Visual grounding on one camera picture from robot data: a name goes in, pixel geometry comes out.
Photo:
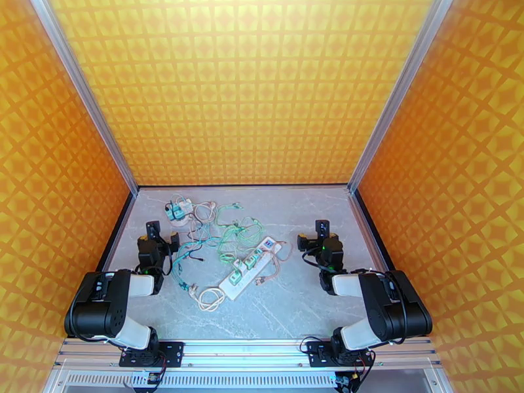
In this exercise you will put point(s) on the perforated metal panel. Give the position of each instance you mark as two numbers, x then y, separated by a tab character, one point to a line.
245	380

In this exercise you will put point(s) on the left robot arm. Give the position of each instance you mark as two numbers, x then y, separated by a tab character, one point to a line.
98	306

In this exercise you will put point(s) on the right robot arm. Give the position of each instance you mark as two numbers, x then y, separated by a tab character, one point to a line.
393	306

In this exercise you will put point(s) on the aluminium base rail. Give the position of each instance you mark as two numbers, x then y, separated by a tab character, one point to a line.
245	355

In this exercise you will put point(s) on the aluminium frame post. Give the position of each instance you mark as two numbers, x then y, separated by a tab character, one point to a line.
400	89
84	89

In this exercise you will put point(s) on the long white power strip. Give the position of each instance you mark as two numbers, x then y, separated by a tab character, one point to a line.
242	284

